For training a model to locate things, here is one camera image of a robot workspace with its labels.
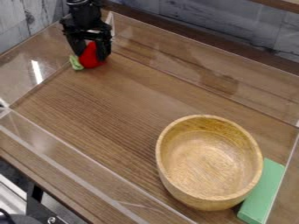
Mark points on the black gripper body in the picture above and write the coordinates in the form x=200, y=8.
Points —
x=86, y=27

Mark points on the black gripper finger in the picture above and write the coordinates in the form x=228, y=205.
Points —
x=76, y=40
x=102, y=46

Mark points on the red felt fruit green leaf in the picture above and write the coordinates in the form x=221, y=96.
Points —
x=86, y=60

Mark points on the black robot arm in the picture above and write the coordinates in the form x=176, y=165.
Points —
x=84, y=7

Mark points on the wooden bowl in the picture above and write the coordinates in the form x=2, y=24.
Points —
x=208, y=161

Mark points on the black metal table leg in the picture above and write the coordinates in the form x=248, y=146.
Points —
x=45, y=209

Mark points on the green rectangular block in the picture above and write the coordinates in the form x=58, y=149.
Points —
x=256, y=205

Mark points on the clear acrylic corner bracket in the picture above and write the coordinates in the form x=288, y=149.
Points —
x=109, y=21

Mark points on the clear acrylic front wall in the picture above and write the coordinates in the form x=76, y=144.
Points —
x=98, y=195

